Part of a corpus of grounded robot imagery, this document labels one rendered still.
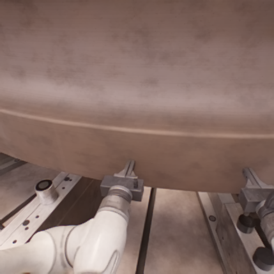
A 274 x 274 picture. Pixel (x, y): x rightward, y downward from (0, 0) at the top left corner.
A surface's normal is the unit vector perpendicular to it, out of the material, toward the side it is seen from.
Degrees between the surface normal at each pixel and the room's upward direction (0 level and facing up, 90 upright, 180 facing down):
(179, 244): 0
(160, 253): 0
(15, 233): 0
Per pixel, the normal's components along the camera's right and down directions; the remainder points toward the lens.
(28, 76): -0.38, 0.23
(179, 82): -0.14, 0.43
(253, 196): -0.02, -0.84
